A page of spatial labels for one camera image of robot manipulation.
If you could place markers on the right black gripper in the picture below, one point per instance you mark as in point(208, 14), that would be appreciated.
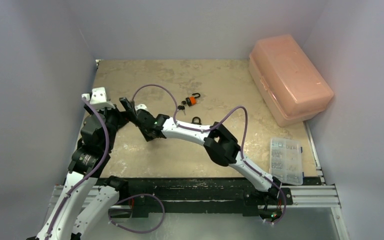
point(137, 115)

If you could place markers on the black head key pair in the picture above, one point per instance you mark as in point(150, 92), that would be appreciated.
point(182, 107)

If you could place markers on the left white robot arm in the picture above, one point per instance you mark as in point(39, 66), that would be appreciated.
point(70, 220)

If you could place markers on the orange black padlock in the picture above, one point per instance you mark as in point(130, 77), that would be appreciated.
point(192, 100)

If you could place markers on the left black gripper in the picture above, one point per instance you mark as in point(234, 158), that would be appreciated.
point(123, 117)

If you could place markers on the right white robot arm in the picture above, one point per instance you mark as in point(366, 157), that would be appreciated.
point(219, 143)

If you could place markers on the clear screw organizer box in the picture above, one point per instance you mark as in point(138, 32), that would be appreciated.
point(286, 161)

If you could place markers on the pink plastic storage box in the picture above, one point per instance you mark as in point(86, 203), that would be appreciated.
point(291, 86)

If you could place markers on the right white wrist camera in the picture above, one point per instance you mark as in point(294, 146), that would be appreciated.
point(141, 107)

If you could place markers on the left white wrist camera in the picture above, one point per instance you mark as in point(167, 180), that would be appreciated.
point(99, 99)

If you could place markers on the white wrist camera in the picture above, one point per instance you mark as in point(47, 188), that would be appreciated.
point(99, 99)
point(141, 107)

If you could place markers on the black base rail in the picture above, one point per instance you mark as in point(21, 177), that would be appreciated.
point(203, 195)

